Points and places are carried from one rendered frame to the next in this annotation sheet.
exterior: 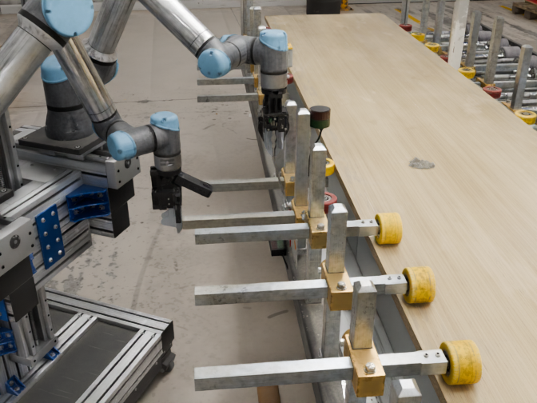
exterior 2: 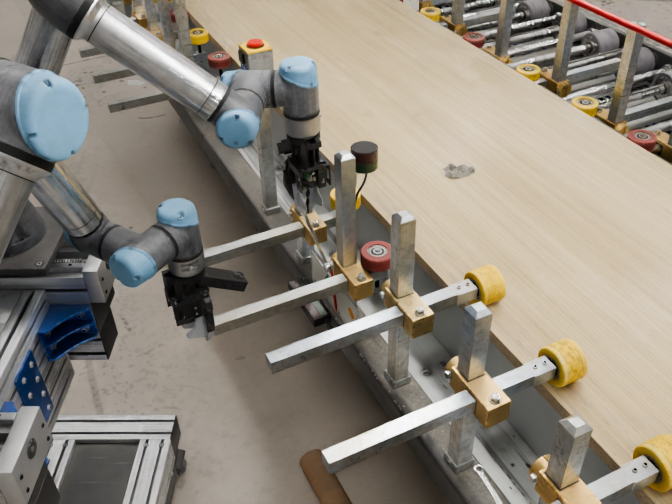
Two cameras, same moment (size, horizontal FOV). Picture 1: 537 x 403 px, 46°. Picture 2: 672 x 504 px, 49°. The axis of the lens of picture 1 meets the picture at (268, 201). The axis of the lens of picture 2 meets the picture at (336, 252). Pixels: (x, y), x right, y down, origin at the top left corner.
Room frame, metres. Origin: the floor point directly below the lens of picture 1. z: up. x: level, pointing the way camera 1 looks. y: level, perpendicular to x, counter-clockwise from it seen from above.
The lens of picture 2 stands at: (0.39, 0.38, 1.97)
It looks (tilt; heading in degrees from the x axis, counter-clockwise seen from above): 38 degrees down; 341
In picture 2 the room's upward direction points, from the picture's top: 2 degrees counter-clockwise
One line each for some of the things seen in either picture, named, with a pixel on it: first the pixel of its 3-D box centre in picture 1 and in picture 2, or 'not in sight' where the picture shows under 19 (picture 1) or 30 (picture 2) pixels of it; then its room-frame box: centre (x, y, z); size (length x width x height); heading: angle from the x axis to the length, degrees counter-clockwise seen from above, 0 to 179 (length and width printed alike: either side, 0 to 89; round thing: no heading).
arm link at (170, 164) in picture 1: (168, 161); (186, 260); (1.58, 0.28, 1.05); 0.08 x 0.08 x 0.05
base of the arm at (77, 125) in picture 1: (68, 116); (3, 217); (1.82, 0.61, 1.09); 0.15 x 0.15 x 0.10
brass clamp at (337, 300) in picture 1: (336, 283); (476, 388); (1.15, -0.15, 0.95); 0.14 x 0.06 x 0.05; 6
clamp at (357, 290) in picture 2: (302, 213); (352, 273); (1.64, -0.10, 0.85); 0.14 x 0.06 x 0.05; 6
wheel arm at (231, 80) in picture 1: (240, 81); (151, 67); (3.11, 0.15, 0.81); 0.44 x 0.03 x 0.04; 96
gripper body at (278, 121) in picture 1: (274, 109); (306, 158); (1.68, -0.02, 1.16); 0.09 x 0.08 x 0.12; 5
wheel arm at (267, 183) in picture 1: (263, 184); (277, 237); (1.86, 0.02, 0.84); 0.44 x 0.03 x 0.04; 96
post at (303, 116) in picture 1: (300, 185); (346, 241); (1.66, -0.10, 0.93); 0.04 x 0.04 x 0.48; 6
